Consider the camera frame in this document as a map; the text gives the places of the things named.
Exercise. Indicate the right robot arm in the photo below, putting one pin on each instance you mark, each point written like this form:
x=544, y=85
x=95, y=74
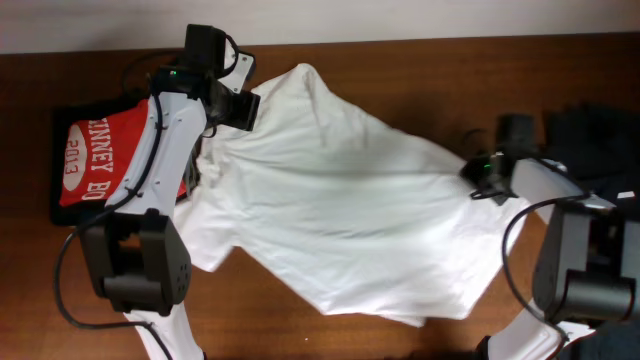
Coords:
x=585, y=276

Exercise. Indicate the red printed folded t-shirt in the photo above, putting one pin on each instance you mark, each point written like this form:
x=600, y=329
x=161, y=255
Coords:
x=98, y=151

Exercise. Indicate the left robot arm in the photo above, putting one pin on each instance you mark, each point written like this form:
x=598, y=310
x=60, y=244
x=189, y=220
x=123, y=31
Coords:
x=135, y=256

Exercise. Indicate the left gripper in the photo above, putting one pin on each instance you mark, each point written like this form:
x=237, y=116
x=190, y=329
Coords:
x=246, y=108

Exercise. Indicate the black folded garment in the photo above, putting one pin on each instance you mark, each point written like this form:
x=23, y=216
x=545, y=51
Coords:
x=62, y=118

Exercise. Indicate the white t-shirt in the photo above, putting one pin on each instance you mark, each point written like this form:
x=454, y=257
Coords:
x=351, y=214

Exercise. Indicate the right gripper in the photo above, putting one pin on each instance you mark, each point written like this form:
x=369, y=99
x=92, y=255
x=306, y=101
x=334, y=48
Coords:
x=470, y=165

